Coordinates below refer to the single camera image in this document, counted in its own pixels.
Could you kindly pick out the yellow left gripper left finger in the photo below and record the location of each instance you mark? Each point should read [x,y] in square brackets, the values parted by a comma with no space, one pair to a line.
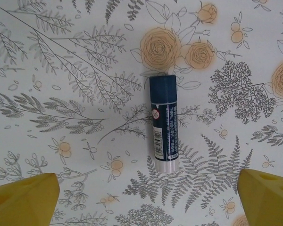
[21,204]

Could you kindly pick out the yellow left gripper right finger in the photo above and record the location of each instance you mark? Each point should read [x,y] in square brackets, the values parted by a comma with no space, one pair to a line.
[268,202]

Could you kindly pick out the blue glue stick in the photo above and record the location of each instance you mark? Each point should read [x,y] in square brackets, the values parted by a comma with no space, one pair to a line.
[163,117]

